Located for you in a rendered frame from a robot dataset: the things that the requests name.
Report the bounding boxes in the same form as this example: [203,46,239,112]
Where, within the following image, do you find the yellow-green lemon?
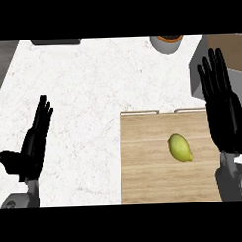
[166,132,195,164]

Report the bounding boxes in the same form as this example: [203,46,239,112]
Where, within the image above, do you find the grey pot with orange rim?
[149,35,185,56]

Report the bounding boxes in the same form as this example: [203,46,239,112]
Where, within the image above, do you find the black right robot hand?
[196,46,242,157]

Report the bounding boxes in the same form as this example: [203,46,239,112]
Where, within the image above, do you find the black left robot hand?
[0,94,57,184]

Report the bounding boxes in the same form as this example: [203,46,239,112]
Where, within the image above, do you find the wooden tray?
[118,107,223,206]

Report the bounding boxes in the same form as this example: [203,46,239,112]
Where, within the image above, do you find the dark grey flat appliance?
[30,39,83,48]

